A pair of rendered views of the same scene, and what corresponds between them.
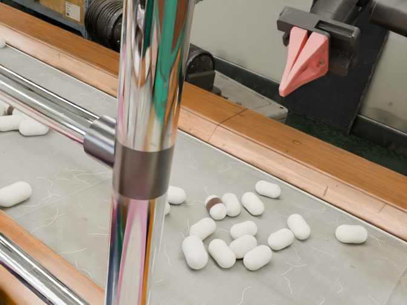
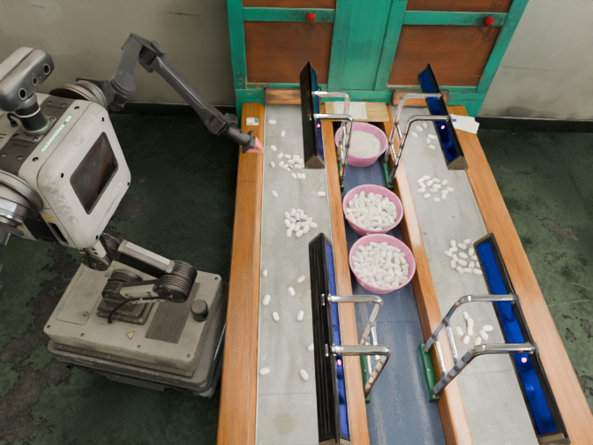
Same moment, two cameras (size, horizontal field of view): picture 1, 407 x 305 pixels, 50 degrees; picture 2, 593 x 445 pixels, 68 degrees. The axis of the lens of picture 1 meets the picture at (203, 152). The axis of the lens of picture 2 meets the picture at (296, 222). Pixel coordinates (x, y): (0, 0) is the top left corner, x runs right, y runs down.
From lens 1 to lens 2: 208 cm
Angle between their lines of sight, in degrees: 84
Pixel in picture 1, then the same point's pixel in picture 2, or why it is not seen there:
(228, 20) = not seen: outside the picture
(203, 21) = not seen: outside the picture
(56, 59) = (258, 245)
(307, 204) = (267, 158)
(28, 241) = (329, 178)
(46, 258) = (329, 174)
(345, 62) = not seen: hidden behind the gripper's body
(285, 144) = (251, 166)
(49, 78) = (269, 239)
